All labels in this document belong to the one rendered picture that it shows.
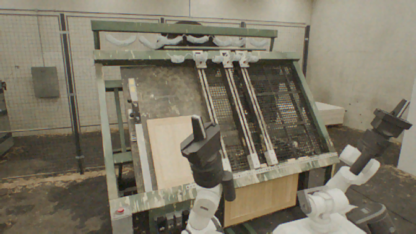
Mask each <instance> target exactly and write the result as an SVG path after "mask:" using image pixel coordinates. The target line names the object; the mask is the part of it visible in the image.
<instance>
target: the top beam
mask: <svg viewBox="0 0 416 234"><path fill-rule="evenodd" d="M244 52H245V54H247V55H248V54H252V56H255V55H256V56H259V55H260V54H261V55H260V56H259V57H258V58H259V60H258V61H256V62H255V63H252V62H248V64H291V62H294V61H299V60H300V57H299V55H298V52H273V51H253V52H251V53H249V52H247V51H244ZM167 53H168V54H169V55H170V56H173V55H175V56H179V55H182V56H184V55H186V54H187V53H188V54H187V55H186V56H185V57H184V61H183V62H182V63H173V62H172V61H171V57H170V56H169V55H168V54H167ZM206 53H208V55H207V61H206V64H222V63H223V62H222V63H215V62H213V61H212V57H211V56H215V55H216V56H220V53H219V51H208V52H206ZM190 54H191V55H190ZM209 54H210V55H211V56H210V55H209ZM192 55H193V51H157V50H93V60H94V65H95V63H103V66H140V65H192V64H196V62H195V61H194V60H193V56H192ZM247 55H246V59H247Z"/></svg>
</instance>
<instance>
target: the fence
mask: <svg viewBox="0 0 416 234"><path fill-rule="evenodd" d="M130 80H131V79H128V87H129V91H130V95H131V99H132V100H133V101H137V93H136V86H135V81H134V79H133V81H134V84H130ZM131 87H134V89H135V92H132V91H131ZM134 125H135V130H136V136H137V147H138V152H139V156H140V161H141V169H142V177H143V183H144V191H145V193H146V192H151V191H152V183H151V179H150V171H149V164H148V163H147V155H146V150H145V143H144V135H143V130H142V124H135V120H134Z"/></svg>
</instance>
